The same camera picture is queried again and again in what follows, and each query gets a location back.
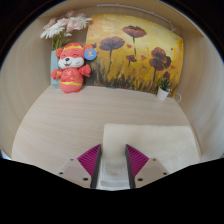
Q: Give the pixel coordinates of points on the light blue vase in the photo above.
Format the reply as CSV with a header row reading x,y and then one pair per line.
x,y
54,63

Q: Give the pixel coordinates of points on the cream white towel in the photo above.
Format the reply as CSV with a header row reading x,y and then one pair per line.
x,y
150,140

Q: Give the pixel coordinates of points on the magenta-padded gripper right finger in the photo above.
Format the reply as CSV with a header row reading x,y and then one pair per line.
x,y
136,160

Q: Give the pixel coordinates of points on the small white potted plant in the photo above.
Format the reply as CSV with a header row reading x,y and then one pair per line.
x,y
162,93

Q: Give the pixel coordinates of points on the red plush mouse toy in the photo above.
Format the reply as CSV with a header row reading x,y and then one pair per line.
x,y
70,75

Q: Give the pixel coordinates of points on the slim white light bar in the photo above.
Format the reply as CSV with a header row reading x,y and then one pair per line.
x,y
133,8

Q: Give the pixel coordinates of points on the white pink flower bouquet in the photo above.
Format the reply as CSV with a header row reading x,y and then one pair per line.
x,y
61,26

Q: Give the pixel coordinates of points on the yellow poppy flower painting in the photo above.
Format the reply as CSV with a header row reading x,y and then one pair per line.
x,y
133,63

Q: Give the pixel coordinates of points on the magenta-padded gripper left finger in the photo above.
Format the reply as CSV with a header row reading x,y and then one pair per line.
x,y
89,160

